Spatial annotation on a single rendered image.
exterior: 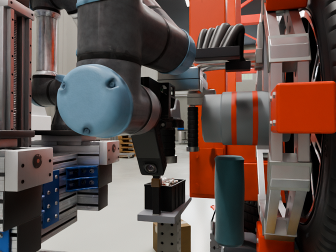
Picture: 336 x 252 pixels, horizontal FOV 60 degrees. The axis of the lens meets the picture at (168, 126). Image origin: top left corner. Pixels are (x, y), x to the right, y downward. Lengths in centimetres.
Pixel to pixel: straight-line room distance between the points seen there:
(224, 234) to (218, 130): 33
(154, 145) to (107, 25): 22
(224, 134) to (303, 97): 33
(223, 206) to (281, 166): 40
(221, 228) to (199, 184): 42
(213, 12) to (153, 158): 98
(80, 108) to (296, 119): 28
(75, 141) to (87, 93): 91
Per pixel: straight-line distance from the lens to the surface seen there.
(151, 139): 48
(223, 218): 90
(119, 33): 33
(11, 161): 73
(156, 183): 128
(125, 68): 33
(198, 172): 129
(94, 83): 30
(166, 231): 153
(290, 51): 54
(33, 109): 463
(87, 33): 34
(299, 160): 52
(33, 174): 77
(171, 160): 62
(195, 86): 60
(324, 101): 44
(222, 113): 72
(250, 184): 129
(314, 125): 43
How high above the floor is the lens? 82
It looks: 1 degrees up
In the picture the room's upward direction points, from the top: straight up
